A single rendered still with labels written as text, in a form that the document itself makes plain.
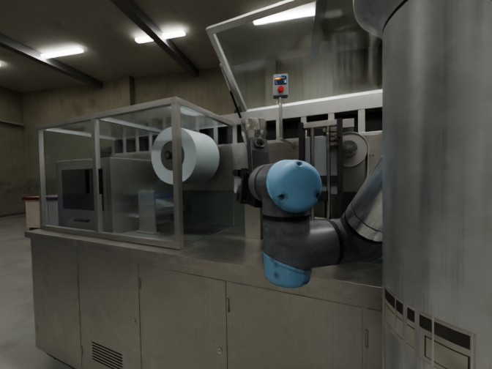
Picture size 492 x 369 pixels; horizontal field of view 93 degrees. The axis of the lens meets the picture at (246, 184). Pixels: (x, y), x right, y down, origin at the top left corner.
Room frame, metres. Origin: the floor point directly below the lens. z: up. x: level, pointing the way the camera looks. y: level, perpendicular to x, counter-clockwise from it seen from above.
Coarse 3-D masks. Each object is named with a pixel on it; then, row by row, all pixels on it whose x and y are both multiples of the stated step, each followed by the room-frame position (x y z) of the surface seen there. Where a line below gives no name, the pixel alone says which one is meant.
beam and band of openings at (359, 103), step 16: (352, 96) 1.27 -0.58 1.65; (368, 96) 1.24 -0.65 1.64; (256, 112) 1.51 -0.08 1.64; (272, 112) 1.46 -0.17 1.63; (288, 112) 1.42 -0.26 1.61; (304, 112) 1.38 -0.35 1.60; (320, 112) 1.34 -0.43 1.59; (336, 112) 1.31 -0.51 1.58; (352, 112) 1.31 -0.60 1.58; (368, 112) 1.31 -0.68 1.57; (240, 128) 1.62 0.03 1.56; (272, 128) 1.54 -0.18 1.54; (288, 128) 1.50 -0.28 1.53; (368, 128) 1.31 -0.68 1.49; (240, 144) 1.56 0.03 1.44
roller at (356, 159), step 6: (348, 138) 0.99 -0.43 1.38; (354, 138) 0.98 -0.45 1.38; (360, 138) 0.97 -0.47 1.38; (360, 144) 0.97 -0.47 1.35; (366, 144) 0.96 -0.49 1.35; (360, 150) 0.97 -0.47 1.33; (366, 150) 0.96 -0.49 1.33; (354, 156) 0.98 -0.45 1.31; (360, 156) 0.97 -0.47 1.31; (348, 162) 0.99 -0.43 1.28; (354, 162) 0.98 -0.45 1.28; (360, 162) 0.97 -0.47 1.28
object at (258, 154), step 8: (248, 144) 0.54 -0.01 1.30; (256, 144) 0.53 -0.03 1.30; (264, 144) 0.54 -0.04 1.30; (248, 152) 0.53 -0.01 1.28; (256, 152) 0.52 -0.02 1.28; (264, 152) 0.53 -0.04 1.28; (248, 160) 0.53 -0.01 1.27; (256, 160) 0.51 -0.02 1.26; (264, 160) 0.52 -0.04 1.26; (248, 168) 0.52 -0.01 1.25
